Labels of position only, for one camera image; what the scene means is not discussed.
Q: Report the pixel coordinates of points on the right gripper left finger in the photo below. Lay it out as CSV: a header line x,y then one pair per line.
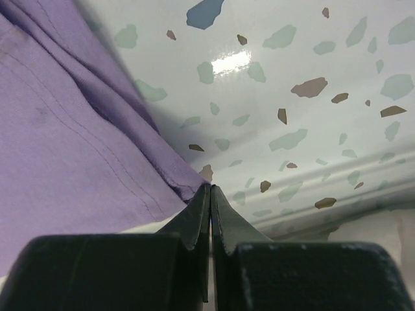
x,y
165,270

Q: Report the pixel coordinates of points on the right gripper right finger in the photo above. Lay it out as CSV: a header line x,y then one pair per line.
x,y
253,272

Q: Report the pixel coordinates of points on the purple t-shirt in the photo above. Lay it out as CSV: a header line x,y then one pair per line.
x,y
79,151

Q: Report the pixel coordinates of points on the clear plastic bin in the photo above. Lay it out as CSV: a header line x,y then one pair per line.
x,y
330,194

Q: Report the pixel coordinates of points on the white t-shirt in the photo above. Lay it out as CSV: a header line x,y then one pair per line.
x,y
391,228

